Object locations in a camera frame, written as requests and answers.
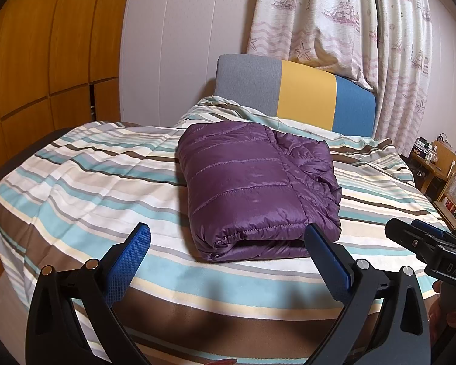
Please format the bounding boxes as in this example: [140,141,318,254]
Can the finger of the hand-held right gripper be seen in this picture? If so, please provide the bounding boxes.
[410,218,456,246]
[385,218,447,263]

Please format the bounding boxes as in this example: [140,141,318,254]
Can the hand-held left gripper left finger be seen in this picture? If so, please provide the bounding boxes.
[25,222,153,365]

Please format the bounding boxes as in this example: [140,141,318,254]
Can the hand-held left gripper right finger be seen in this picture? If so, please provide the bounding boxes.
[304,224,431,365]

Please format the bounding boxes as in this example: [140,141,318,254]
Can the purple puffer jacket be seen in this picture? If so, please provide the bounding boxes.
[175,120,343,262]

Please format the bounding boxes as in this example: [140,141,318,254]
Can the wooden desk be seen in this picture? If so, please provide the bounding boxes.
[408,137,456,204]

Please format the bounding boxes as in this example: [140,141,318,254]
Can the striped bed duvet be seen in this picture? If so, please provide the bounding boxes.
[0,97,451,365]

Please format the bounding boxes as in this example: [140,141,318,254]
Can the ship print curtain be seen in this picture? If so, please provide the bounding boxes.
[246,0,381,92]
[368,0,433,156]

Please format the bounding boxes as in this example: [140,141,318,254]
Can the grey yellow blue headboard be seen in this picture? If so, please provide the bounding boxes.
[214,54,377,137]

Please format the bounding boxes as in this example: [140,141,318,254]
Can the wooden wardrobe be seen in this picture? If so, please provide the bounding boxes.
[0,0,133,274]

